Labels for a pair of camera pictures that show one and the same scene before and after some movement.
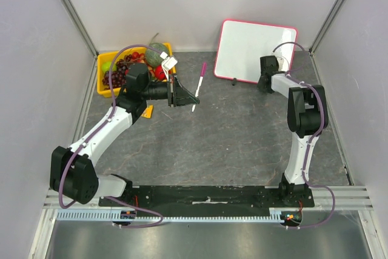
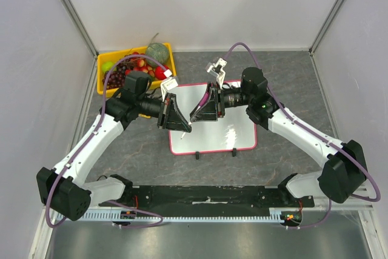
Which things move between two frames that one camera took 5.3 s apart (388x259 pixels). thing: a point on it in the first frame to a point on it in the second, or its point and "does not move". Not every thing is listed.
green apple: (106, 66) does not move
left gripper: (177, 95) to (169, 109)
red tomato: (159, 73) does not move
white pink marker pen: (202, 73) to (202, 102)
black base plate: (211, 196) does not move
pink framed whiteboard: (240, 45) to (236, 132)
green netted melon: (153, 56) does not move
